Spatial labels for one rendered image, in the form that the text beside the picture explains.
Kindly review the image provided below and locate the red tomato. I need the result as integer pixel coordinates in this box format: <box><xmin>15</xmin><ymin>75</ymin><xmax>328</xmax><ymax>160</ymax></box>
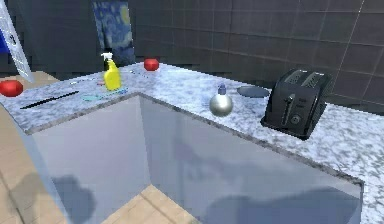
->
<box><xmin>0</xmin><ymin>79</ymin><xmax>24</xmax><ymax>98</ymax></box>
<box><xmin>143</xmin><ymin>58</ymin><xmax>160</xmax><ymax>72</ymax></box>

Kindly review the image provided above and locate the black toaster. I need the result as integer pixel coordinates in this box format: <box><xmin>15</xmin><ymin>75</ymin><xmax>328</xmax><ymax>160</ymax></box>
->
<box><xmin>260</xmin><ymin>68</ymin><xmax>333</xmax><ymax>141</ymax></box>

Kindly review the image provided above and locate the yellow spray bottle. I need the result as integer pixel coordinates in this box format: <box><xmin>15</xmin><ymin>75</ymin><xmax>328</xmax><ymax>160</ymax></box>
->
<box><xmin>100</xmin><ymin>52</ymin><xmax>122</xmax><ymax>92</ymax></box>

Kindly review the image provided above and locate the black knife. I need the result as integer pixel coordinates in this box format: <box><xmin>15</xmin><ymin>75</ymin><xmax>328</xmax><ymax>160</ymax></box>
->
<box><xmin>19</xmin><ymin>90</ymin><xmax>80</xmax><ymax>110</ymax></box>

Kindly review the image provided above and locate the white patterned panel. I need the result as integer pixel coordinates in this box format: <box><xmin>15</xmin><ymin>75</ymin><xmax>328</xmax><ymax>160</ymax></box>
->
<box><xmin>0</xmin><ymin>0</ymin><xmax>36</xmax><ymax>84</ymax></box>

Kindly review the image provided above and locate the silver round soap bottle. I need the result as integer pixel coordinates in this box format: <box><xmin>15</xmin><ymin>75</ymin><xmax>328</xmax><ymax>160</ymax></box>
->
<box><xmin>209</xmin><ymin>83</ymin><xmax>234</xmax><ymax>118</ymax></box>

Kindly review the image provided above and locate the teal spatula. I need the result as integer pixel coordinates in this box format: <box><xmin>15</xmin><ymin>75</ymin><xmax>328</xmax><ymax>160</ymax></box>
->
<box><xmin>81</xmin><ymin>87</ymin><xmax>129</xmax><ymax>102</ymax></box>

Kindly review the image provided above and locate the marble kitchen counter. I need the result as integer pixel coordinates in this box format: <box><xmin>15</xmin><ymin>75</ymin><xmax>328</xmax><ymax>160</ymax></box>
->
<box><xmin>0</xmin><ymin>61</ymin><xmax>384</xmax><ymax>224</ymax></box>

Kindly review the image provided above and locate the blue starry framed picture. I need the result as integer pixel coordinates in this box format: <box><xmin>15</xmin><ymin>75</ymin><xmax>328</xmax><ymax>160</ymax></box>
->
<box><xmin>91</xmin><ymin>0</ymin><xmax>137</xmax><ymax>67</ymax></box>

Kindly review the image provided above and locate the grey round plate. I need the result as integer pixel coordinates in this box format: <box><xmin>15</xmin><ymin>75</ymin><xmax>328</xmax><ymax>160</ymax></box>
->
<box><xmin>236</xmin><ymin>85</ymin><xmax>270</xmax><ymax>99</ymax></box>

